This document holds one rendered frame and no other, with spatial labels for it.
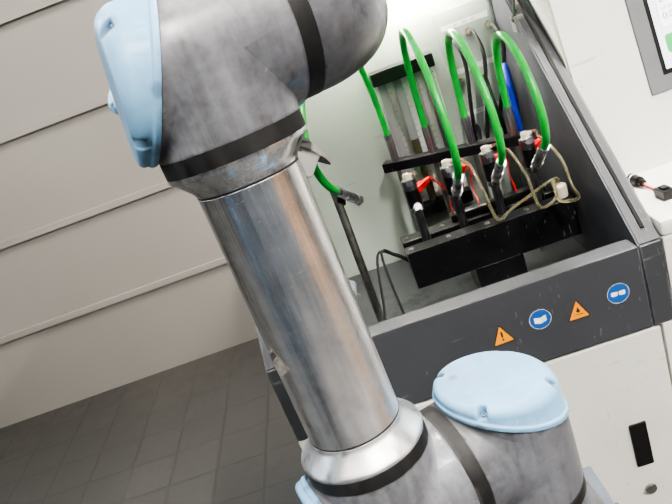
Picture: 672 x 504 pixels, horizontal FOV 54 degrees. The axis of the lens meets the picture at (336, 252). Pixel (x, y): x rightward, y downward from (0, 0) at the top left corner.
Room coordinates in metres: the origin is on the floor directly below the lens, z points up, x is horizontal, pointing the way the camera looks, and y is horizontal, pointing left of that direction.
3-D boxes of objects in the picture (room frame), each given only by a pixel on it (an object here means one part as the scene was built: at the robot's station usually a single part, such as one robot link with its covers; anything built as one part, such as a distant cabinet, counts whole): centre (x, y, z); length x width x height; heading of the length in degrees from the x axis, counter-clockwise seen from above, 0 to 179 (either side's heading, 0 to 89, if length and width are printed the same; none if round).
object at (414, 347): (1.01, -0.16, 0.87); 0.62 x 0.04 x 0.16; 85
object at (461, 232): (1.24, -0.30, 0.91); 0.34 x 0.10 x 0.15; 85
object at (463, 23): (1.49, -0.44, 1.20); 0.13 x 0.03 x 0.31; 85
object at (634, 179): (1.08, -0.57, 0.99); 0.12 x 0.02 x 0.02; 1
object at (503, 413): (0.53, -0.09, 1.07); 0.13 x 0.12 x 0.14; 105
